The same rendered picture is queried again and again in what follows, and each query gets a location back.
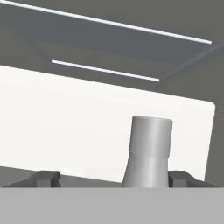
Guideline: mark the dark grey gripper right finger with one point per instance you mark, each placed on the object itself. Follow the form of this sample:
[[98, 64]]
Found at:
[[179, 178]]

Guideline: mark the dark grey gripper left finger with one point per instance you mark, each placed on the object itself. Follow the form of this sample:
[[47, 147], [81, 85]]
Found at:
[[43, 178]]

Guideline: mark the short white-edged glass shelf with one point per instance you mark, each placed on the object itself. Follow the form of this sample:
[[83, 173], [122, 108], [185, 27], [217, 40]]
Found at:
[[105, 70]]

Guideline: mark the long white-edged glass shelf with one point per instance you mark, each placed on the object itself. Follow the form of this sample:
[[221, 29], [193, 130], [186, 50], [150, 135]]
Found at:
[[116, 38]]

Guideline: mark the grey bottle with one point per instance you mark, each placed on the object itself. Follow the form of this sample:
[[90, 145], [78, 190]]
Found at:
[[150, 151]]

